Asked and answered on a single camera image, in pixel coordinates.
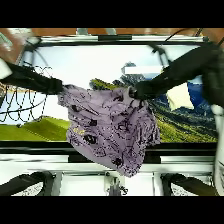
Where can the purple patterned shirt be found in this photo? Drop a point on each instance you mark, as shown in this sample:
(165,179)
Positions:
(110,130)

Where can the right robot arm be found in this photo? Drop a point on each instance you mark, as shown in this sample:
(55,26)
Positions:
(180,71)

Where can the cream garment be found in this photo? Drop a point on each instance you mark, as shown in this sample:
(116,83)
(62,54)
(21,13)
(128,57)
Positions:
(180,96)

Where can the silver frame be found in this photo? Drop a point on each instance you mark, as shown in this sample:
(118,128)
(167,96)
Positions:
(40,164)

